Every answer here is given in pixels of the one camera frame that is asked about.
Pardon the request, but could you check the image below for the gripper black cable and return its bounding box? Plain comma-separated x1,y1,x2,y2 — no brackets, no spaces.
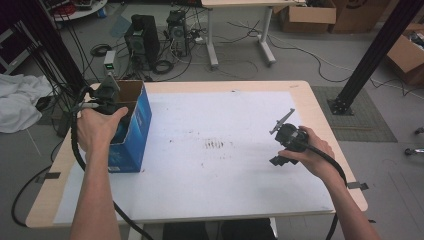
304,143,348,240
69,85,155,240

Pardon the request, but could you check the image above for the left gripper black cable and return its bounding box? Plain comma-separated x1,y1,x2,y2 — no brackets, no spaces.
69,85,155,240

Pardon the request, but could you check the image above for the coiled black cable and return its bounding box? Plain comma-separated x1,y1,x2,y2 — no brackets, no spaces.
90,43,113,58
152,59,175,76

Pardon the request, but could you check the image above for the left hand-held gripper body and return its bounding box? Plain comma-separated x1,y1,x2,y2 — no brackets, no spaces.
89,74,125,116

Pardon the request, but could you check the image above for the large brown cardboard box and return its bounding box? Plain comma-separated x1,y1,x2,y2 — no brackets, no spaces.
329,0,392,35

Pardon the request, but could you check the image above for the chair caster base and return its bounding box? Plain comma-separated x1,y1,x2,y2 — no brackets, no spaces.
404,125,424,157

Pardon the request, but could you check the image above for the black floor cable loop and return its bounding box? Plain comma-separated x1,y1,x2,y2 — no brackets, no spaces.
11,164,52,229

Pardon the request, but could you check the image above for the light wooden table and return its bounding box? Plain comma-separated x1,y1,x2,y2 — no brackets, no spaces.
25,79,369,229

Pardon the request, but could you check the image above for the small silver power supply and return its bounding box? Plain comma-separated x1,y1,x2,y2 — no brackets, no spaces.
103,49,117,78

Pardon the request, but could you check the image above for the grey floor mat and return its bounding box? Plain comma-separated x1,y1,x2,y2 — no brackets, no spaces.
311,85,398,144

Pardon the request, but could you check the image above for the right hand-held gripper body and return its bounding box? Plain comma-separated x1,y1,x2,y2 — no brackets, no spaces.
269,108,310,154

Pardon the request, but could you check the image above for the person's left hand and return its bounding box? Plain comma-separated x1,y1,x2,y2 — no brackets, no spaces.
76,106,130,157

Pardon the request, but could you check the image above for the black computer tower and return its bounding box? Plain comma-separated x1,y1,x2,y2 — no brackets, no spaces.
124,13,161,70

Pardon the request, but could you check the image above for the small brown cardboard box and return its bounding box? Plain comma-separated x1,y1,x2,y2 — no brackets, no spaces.
279,0,338,35

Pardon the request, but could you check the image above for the black metal frame post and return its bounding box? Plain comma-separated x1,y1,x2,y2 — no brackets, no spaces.
18,0,88,96
327,0,424,117

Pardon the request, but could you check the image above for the long black floor cable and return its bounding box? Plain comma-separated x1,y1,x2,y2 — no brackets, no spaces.
226,19,354,84

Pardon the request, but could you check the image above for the white cloth heap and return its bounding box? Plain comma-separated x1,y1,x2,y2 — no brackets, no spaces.
0,73,55,134

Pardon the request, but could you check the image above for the grey tape strip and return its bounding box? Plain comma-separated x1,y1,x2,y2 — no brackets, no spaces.
35,171,62,184
347,181,370,191

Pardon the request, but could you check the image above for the grey open computer tower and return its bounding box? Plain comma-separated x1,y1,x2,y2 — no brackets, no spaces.
165,9,190,58

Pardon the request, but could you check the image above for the open brown cardboard box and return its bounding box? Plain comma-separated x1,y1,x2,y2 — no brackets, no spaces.
385,22,424,87

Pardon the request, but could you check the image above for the white table mat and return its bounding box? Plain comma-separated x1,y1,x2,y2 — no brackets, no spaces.
53,90,336,225

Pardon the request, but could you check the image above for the round white table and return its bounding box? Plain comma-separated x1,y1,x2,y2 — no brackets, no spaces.
49,0,109,22

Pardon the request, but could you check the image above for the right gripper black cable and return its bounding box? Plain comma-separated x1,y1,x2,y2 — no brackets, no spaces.
304,143,348,240

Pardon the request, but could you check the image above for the person's right hand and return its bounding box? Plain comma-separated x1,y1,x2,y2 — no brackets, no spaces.
278,125,339,183

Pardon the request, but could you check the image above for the white-legged desk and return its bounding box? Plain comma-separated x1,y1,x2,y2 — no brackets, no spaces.
200,0,298,69

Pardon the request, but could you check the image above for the blue cardboard box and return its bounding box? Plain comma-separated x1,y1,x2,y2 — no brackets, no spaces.
84,79,153,174

